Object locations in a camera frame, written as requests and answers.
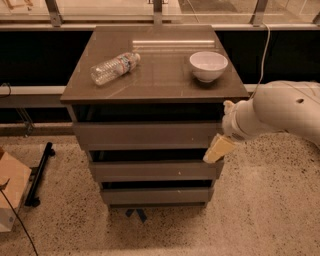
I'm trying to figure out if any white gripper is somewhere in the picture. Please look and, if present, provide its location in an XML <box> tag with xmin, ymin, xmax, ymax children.
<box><xmin>203</xmin><ymin>100</ymin><xmax>245</xmax><ymax>164</ymax></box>

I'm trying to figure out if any grey top drawer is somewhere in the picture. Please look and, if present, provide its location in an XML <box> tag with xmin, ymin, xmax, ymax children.
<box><xmin>73</xmin><ymin>122</ymin><xmax>222</xmax><ymax>151</ymax></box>

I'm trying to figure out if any grey drawer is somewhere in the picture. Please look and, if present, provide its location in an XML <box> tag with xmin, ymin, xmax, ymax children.
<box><xmin>73</xmin><ymin>122</ymin><xmax>222</xmax><ymax>151</ymax></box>
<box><xmin>89</xmin><ymin>160</ymin><xmax>224</xmax><ymax>182</ymax></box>
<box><xmin>101</xmin><ymin>188</ymin><xmax>214</xmax><ymax>205</ymax></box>

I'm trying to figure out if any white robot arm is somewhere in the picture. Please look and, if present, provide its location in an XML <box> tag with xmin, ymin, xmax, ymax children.
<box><xmin>203</xmin><ymin>81</ymin><xmax>320</xmax><ymax>164</ymax></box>

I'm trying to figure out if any grey drawer cabinet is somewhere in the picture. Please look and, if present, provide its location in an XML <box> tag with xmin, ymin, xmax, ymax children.
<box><xmin>65</xmin><ymin>26</ymin><xmax>243</xmax><ymax>209</ymax></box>

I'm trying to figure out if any grey middle drawer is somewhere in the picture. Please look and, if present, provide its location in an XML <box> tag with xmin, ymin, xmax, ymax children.
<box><xmin>89</xmin><ymin>160</ymin><xmax>224</xmax><ymax>182</ymax></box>

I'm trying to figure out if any grey bottom drawer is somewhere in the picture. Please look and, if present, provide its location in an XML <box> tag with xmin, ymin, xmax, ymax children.
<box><xmin>101</xmin><ymin>188</ymin><xmax>214</xmax><ymax>205</ymax></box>

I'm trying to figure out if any white ceramic bowl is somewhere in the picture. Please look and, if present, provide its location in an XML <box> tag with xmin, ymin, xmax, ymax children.
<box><xmin>189</xmin><ymin>51</ymin><xmax>229</xmax><ymax>83</ymax></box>

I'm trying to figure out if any clear plastic water bottle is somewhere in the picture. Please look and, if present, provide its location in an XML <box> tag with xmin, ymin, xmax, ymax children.
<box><xmin>90</xmin><ymin>52</ymin><xmax>141</xmax><ymax>86</ymax></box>

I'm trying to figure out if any cardboard box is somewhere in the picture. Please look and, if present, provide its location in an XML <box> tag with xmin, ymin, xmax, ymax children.
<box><xmin>0</xmin><ymin>148</ymin><xmax>31</xmax><ymax>232</ymax></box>

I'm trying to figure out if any white cable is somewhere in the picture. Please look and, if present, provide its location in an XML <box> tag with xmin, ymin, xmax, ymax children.
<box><xmin>249</xmin><ymin>23</ymin><xmax>271</xmax><ymax>99</ymax></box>

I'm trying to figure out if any black cable on floor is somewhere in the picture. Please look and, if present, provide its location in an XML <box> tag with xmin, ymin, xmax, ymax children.
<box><xmin>0</xmin><ymin>189</ymin><xmax>40</xmax><ymax>256</ymax></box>

